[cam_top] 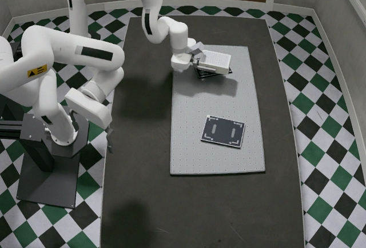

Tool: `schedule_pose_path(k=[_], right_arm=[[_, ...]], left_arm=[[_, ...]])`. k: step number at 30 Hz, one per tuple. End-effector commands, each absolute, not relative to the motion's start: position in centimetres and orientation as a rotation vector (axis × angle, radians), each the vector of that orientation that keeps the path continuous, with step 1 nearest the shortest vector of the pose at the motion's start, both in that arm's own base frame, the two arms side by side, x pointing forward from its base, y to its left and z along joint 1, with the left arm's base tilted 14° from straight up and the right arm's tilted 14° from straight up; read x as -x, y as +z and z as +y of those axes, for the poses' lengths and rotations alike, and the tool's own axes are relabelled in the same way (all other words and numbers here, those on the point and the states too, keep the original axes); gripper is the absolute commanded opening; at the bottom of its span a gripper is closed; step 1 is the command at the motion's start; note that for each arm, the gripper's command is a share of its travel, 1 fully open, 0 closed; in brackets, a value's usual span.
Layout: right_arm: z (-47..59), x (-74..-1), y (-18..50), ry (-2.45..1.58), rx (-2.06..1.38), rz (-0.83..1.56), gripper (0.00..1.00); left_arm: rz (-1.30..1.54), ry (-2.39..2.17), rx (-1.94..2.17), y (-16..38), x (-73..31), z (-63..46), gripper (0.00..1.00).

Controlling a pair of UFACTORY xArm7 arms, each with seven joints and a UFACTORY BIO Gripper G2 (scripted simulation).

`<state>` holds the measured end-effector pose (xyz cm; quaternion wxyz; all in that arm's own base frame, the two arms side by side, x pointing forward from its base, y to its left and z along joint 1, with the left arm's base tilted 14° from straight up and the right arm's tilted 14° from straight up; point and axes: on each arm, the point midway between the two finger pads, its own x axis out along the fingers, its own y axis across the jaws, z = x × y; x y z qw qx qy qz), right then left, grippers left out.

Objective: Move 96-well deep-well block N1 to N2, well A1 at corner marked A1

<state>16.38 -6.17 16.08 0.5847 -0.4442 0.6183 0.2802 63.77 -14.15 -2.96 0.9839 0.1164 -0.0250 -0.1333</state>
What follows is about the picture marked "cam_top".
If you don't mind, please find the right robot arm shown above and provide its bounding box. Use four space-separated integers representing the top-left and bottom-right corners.
0 25 125 146

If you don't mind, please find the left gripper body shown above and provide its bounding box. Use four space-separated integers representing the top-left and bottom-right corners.
171 38 196 70

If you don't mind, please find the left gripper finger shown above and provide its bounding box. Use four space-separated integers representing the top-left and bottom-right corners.
190 54 216 73

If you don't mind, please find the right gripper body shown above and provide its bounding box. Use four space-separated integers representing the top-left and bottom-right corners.
65 88 112 130

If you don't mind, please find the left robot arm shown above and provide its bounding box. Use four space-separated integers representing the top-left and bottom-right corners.
67 0 204 55

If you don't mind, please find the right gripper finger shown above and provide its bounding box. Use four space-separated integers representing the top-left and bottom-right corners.
69 109 79 132
105 126 115 154

